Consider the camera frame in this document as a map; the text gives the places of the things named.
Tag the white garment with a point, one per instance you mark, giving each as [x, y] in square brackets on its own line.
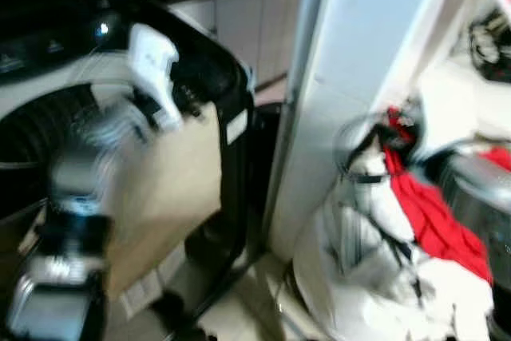
[375, 197]

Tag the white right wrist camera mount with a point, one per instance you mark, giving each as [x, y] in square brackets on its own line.
[443, 113]

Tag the tall white panel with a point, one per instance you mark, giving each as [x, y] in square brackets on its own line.
[351, 53]

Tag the white shelf board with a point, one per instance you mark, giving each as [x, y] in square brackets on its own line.
[491, 105]

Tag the beige kitchen cabinet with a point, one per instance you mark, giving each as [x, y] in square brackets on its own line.
[247, 21]

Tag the black top-load washing machine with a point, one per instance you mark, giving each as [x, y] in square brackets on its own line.
[217, 77]

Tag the red garment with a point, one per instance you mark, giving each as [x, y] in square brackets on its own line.
[435, 221]

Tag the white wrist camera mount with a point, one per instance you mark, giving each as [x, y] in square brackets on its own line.
[443, 113]
[152, 57]

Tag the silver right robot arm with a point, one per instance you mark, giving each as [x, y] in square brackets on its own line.
[479, 191]

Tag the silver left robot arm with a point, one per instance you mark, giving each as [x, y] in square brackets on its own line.
[76, 175]

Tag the beige garment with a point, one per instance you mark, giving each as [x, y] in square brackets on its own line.
[168, 189]

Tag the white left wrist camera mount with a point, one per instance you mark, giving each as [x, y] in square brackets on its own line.
[152, 57]

